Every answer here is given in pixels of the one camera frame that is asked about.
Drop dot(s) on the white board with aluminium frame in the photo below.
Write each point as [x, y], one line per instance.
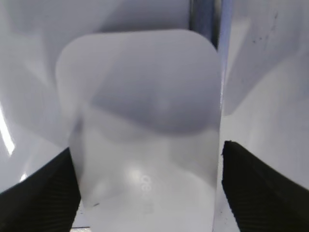
[263, 46]

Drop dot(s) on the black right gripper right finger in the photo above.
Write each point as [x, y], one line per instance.
[260, 198]

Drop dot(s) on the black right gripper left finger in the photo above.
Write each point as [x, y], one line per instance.
[46, 201]

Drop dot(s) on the white rectangular board eraser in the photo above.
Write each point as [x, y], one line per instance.
[142, 111]

